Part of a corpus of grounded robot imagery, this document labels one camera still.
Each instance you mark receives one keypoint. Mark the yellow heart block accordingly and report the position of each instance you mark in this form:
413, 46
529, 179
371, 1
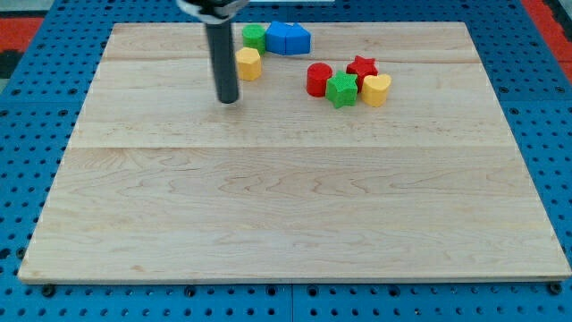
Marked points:
375, 89

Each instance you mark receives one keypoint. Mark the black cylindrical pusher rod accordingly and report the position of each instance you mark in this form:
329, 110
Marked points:
221, 49

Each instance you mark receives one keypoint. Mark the wooden board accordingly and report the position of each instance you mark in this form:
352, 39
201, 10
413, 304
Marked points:
162, 184

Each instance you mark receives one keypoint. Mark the yellow hexagon block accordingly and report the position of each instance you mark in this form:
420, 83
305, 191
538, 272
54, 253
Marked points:
249, 64

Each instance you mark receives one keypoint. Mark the blue cube block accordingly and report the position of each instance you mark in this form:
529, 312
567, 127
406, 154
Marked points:
275, 37

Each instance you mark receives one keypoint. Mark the green cylinder block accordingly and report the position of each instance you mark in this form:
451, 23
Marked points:
253, 36

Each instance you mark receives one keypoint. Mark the red cylinder block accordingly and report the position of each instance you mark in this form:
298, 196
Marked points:
317, 76

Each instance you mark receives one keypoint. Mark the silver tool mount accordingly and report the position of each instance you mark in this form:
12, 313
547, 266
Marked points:
212, 11

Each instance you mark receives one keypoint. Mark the green star block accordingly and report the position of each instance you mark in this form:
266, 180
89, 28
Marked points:
342, 89

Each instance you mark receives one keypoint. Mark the red star block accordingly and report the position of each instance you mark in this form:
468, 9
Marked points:
362, 67

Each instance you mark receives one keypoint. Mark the blue pentagon block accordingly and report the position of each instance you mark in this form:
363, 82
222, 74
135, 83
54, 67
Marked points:
297, 40

